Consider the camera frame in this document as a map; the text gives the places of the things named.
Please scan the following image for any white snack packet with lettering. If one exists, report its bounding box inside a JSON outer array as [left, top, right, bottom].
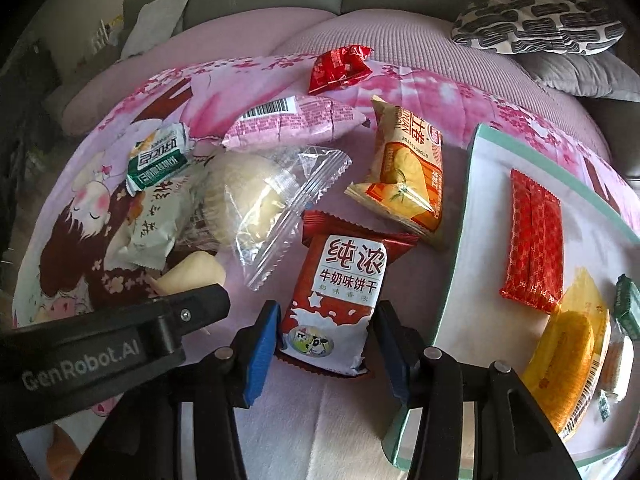
[[110, 177, 201, 276]]

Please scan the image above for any pink sofa seat cover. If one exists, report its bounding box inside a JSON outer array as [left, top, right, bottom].
[[60, 7, 613, 181]]

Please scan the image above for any dark red milk biscuit packet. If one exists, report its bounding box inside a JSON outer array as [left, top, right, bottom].
[[275, 210, 420, 378]]

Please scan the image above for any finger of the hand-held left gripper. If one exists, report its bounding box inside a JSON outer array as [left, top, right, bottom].
[[147, 284, 232, 348]]

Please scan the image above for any clear packet with white bun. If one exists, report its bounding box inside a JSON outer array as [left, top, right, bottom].
[[177, 145, 352, 292]]

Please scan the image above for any small dark green packet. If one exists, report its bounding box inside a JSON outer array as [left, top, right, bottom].
[[614, 274, 640, 336]]

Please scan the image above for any round peach pastry packet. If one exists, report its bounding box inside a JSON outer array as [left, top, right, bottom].
[[597, 330, 636, 401]]

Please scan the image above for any teal-rimmed white tray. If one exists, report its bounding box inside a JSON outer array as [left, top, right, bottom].
[[382, 122, 640, 471]]

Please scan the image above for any shiny red candy packet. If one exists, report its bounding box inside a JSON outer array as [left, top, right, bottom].
[[307, 45, 375, 95]]

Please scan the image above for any pink cartoon printed blanket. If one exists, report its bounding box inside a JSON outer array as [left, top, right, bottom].
[[12, 50, 640, 480]]

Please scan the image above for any yellow cake packet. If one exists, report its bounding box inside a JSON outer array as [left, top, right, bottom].
[[520, 267, 613, 441]]

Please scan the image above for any orange and yellow snack packet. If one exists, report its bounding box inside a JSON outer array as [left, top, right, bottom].
[[345, 95, 446, 251]]

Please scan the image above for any green-edged clear rice cake packet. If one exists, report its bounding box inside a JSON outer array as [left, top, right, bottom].
[[595, 387, 631, 423]]

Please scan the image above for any white slatted object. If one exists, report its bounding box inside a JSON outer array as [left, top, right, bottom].
[[80, 15, 125, 56]]

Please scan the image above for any light grey small pillow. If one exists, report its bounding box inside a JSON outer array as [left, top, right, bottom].
[[120, 0, 193, 58]]

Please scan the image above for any pale yellow snack packet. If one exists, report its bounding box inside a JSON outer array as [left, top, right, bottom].
[[150, 251, 227, 297]]

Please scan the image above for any green and white snack packet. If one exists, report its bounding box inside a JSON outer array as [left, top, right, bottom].
[[124, 122, 196, 196]]

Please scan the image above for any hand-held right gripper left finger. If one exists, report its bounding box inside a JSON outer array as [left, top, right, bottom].
[[85, 300, 281, 480]]

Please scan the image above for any pink snack packet with barcode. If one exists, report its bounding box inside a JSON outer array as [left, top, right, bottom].
[[221, 95, 366, 151]]

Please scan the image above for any red patterned packet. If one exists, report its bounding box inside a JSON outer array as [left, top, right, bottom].
[[499, 169, 566, 315]]

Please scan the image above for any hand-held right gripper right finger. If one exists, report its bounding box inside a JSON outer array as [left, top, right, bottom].
[[372, 300, 583, 480]]

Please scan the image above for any black and white patterned pillow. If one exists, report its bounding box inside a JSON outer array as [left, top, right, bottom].
[[450, 0, 626, 56]]

